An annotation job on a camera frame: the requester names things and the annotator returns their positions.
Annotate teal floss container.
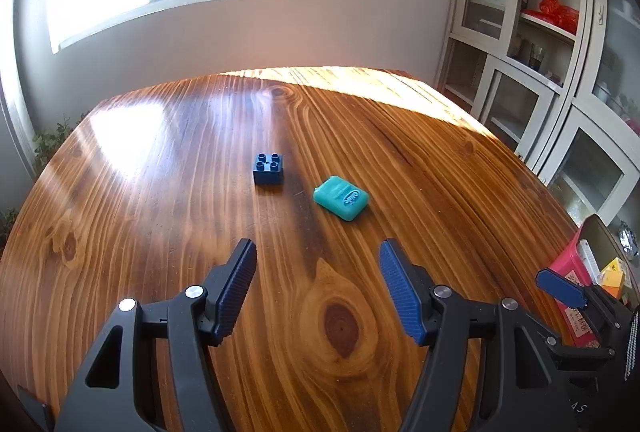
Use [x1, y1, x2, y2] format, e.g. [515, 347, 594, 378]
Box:
[313, 176, 371, 221]

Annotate blue building block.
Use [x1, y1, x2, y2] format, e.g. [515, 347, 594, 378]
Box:
[252, 152, 285, 186]

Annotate potted plant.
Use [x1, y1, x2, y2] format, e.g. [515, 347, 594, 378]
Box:
[0, 207, 21, 249]

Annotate white carton red stripe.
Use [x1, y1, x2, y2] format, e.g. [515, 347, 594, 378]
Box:
[579, 239, 601, 285]

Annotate silver foil bag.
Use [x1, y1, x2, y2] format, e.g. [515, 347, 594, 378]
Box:
[619, 221, 640, 258]

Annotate yellow barcode carton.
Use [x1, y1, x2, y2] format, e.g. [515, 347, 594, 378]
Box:
[598, 258, 627, 299]

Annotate metal cans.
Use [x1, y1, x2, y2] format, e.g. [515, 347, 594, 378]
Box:
[520, 37, 548, 70]

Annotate white standing air conditioner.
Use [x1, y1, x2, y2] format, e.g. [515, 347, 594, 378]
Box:
[0, 0, 36, 183]

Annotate red plastic bag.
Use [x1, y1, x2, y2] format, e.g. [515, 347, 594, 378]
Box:
[525, 0, 581, 33]

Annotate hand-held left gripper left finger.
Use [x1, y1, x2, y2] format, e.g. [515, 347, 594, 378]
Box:
[52, 238, 258, 432]

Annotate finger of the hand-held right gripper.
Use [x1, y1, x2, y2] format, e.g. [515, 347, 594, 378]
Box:
[535, 267, 632, 349]
[545, 336, 615, 360]

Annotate green leafy plant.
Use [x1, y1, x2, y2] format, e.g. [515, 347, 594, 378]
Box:
[31, 115, 90, 174]

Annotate pink cardboard box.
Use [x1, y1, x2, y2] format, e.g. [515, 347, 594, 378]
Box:
[549, 213, 640, 349]

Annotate wooden desktop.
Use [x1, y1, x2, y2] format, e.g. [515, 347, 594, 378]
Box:
[0, 67, 608, 432]

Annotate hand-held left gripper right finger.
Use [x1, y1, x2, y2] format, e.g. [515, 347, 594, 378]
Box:
[378, 239, 572, 432]

